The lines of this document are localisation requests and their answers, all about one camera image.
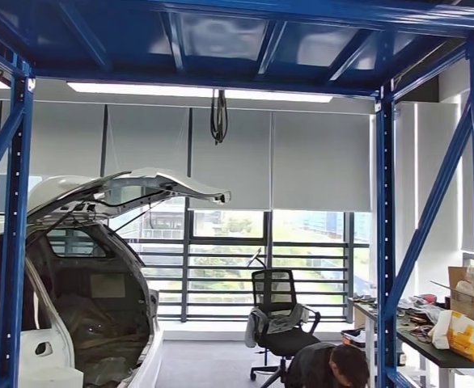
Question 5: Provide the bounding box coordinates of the grey roller blind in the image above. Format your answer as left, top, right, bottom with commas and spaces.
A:
28, 100, 104, 186
189, 107, 272, 212
107, 103, 190, 178
272, 111, 372, 213

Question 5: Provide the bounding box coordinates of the white car tailgate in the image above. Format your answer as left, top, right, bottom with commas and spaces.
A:
27, 167, 233, 226

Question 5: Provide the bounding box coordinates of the black mesh office chair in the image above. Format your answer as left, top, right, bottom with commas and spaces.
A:
249, 268, 322, 388

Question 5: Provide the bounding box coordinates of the person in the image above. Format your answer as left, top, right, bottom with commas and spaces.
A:
285, 342, 370, 388

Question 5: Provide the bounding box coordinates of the black hanging cable loop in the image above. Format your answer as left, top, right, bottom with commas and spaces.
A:
209, 88, 229, 146

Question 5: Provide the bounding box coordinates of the white car body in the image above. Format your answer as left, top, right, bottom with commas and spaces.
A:
0, 211, 165, 388

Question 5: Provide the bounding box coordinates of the black top workbench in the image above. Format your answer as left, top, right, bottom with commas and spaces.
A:
347, 299, 474, 388

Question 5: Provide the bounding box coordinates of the blue steel shelf rack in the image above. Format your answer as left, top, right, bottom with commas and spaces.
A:
0, 0, 474, 388

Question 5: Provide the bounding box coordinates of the grey jacket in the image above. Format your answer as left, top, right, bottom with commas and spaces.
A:
243, 303, 311, 349

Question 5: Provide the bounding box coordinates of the brown cardboard box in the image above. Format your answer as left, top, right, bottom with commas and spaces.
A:
447, 266, 474, 323

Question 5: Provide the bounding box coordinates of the long ceiling light strip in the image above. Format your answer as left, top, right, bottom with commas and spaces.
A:
66, 81, 334, 104

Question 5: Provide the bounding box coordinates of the white yellow plastic bag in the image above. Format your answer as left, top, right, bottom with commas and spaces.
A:
428, 309, 474, 364

